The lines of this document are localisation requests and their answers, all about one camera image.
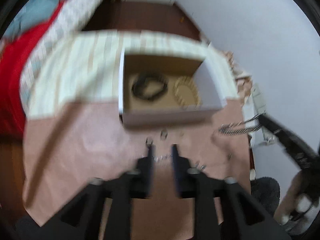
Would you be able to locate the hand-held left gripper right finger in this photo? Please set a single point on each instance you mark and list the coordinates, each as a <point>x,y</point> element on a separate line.
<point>175,166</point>

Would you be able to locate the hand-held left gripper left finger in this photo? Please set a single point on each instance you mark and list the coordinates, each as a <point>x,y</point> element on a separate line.
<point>150,166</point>

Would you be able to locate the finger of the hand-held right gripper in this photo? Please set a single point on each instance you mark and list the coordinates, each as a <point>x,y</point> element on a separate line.
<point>287,140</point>

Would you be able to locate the white cardboard box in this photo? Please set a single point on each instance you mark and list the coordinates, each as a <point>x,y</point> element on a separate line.
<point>162,116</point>

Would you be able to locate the small silver earring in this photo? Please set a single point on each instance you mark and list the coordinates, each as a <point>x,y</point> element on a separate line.
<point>200,166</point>

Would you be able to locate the dark fuzzy stool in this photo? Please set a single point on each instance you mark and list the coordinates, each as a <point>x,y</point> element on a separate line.
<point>265,192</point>

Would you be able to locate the white power strip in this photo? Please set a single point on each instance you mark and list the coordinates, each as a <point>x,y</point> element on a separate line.
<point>257,100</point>

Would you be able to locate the cream striped cloth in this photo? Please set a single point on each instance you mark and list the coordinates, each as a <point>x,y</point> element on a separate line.
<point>75,75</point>

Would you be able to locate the red blanket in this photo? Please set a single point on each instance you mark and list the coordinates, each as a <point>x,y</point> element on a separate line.
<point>15,75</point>

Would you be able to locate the white patterned bed sheet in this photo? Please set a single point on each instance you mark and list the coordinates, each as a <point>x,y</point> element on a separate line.
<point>75,12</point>

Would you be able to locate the grey-blue blanket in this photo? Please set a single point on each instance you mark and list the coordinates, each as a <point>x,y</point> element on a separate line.
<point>42,7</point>

